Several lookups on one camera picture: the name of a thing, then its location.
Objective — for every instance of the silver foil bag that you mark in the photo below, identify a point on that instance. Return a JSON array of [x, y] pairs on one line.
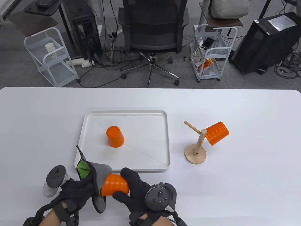
[[281, 23]]

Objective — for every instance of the person's left hand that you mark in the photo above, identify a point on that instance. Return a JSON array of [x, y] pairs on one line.
[[75, 190]]

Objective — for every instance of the black keyboard shelf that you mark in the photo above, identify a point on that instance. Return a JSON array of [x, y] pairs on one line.
[[47, 11]]

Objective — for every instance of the white rolling cart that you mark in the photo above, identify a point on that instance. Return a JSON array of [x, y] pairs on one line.
[[212, 50], [57, 76]]

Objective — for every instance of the orange plastic cup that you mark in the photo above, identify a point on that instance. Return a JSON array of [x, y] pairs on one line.
[[115, 137], [115, 184], [217, 133]]

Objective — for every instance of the black device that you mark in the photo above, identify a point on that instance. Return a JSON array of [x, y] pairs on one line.
[[208, 42]]

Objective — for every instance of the black desk leg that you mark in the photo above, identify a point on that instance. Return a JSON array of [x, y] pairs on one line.
[[265, 9]]

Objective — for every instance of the white tube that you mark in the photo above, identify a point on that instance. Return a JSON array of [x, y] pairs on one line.
[[76, 62]]

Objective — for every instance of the white plastic tray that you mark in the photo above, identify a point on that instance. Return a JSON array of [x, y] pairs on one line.
[[127, 120]]

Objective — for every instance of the orange snack packet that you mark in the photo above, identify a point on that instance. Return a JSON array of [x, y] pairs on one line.
[[205, 66]]

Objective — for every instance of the green hand towel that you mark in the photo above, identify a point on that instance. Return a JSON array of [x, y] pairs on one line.
[[101, 171]]

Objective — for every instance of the grey and white right controller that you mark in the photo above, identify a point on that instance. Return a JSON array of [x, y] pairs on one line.
[[158, 197]]

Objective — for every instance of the black computer tower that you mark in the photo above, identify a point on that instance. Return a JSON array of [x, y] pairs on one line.
[[258, 47], [82, 18]]

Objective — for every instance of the grey and white controller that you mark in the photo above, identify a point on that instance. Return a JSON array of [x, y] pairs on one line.
[[54, 176], [158, 197]]

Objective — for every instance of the wooden cup rack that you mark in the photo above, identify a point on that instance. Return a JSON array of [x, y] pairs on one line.
[[195, 157]]

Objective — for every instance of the person's right hand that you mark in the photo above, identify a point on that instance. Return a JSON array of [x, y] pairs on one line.
[[134, 186]]

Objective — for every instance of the dark wooden side table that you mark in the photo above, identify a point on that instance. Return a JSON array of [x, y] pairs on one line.
[[225, 23], [30, 24]]

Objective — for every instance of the black office chair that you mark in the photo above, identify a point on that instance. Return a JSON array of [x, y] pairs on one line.
[[152, 23]]

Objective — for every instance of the beige fabric bag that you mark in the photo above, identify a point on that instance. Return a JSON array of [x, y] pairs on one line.
[[229, 8]]

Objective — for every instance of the patterned paper cup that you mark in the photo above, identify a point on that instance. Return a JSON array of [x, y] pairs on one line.
[[54, 55]]

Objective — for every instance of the grey and white left controller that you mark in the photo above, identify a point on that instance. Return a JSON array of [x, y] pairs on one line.
[[54, 176]]

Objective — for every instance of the black keyboard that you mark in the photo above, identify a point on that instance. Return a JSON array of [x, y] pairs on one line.
[[44, 3]]

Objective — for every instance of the person's left forearm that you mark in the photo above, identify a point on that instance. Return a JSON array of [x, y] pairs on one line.
[[51, 219]]

